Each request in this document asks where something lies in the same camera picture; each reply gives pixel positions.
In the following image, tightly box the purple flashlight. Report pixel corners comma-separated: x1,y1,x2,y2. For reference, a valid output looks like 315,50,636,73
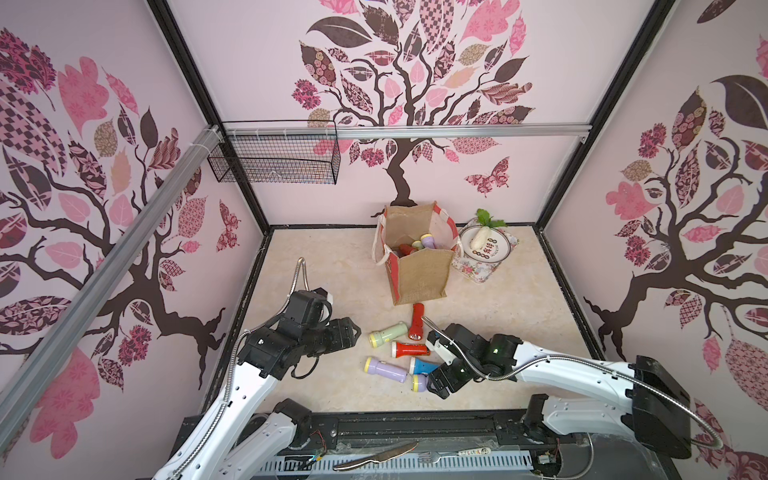
363,357,408,383
411,374,428,393
420,234,437,249

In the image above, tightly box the brown jute tote bag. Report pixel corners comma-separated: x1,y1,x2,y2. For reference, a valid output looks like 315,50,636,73
372,202,460,306

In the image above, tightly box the red flashlight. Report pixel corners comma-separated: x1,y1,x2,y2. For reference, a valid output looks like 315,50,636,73
408,303,425,341
398,244,416,257
391,342,431,358

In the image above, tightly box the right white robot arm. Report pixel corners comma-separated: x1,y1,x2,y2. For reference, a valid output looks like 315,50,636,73
423,318,725,459

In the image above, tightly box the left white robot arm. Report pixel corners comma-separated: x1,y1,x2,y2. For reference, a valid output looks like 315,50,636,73
154,258,361,479

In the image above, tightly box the blue flashlight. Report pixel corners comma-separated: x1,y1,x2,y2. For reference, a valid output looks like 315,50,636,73
408,357,439,376

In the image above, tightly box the white toy radish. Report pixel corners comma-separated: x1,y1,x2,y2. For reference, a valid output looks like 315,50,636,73
470,209,506,251

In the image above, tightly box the grey slotted cable duct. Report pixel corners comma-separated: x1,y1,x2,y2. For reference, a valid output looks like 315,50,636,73
253,451,534,479

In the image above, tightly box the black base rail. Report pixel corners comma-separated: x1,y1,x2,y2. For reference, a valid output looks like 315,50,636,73
177,409,541,451

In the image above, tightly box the black wire basket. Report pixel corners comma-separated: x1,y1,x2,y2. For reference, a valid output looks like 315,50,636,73
208,120,341,185

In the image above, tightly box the horizontal aluminium rail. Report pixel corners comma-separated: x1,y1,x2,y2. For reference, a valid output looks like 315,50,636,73
225,121,592,140

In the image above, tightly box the diagonal aluminium rail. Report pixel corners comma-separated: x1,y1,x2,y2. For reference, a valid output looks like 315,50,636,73
1,125,222,448

